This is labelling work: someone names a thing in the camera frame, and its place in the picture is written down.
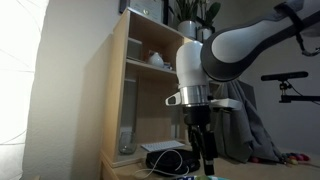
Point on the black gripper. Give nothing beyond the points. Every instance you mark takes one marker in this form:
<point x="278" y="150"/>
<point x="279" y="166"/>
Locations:
<point x="196" y="118"/>

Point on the grey storage box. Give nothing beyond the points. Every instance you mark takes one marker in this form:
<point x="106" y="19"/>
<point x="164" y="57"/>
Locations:
<point x="133" y="49"/>

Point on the grey draped blanket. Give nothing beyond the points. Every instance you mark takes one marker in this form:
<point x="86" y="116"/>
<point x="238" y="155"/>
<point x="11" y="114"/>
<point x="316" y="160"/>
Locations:
<point x="240" y="133"/>

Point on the white blue teal tennis racket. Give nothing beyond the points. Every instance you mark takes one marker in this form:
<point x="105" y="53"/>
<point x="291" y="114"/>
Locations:
<point x="200" y="178"/>

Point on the clear glass jar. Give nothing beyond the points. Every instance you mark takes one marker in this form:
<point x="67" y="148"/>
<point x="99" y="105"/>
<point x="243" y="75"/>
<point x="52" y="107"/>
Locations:
<point x="127" y="143"/>

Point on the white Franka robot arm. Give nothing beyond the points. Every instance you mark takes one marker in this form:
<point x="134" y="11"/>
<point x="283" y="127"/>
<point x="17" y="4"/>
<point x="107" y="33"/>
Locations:
<point x="190" y="66"/>

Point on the plant in white pot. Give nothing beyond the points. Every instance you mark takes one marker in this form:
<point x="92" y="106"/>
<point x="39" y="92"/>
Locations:
<point x="186" y="28"/>

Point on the black stereo camera bar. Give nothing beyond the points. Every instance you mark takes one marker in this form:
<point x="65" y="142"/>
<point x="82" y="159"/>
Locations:
<point x="283" y="76"/>

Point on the colourful felt ball garland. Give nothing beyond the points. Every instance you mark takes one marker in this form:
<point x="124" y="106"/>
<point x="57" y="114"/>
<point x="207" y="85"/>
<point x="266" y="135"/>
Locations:
<point x="293" y="158"/>

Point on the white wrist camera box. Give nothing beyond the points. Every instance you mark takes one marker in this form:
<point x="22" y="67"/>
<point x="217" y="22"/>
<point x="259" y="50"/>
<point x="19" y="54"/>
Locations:
<point x="226" y="104"/>

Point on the plant in dark-framed pot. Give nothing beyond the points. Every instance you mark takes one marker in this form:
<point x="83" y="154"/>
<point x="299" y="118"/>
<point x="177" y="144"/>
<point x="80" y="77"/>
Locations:
<point x="204" y="33"/>

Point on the black framed picture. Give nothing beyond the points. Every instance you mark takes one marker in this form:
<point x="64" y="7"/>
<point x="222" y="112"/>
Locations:
<point x="146" y="8"/>

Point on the white paper floor lamp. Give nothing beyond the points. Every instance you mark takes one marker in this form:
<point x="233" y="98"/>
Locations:
<point x="16" y="66"/>

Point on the white round vase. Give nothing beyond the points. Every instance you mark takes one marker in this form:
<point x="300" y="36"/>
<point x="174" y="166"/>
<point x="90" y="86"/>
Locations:
<point x="155" y="60"/>

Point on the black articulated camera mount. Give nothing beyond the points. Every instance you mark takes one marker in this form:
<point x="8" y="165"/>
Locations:
<point x="300" y="98"/>

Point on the small blue trinket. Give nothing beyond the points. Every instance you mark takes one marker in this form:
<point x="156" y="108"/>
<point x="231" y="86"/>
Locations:
<point x="167" y="66"/>

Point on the light wooden shelf unit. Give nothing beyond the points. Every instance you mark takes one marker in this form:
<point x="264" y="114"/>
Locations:
<point x="150" y="100"/>

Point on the white keyboard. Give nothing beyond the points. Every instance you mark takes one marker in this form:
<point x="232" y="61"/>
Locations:
<point x="162" y="145"/>

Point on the grey chair backrest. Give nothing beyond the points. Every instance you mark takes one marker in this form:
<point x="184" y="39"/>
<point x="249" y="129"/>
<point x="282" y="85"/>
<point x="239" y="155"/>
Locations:
<point x="250" y="96"/>

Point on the black fabric pouch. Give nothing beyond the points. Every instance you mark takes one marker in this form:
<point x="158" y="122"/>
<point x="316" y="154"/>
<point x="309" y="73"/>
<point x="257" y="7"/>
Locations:
<point x="170" y="161"/>

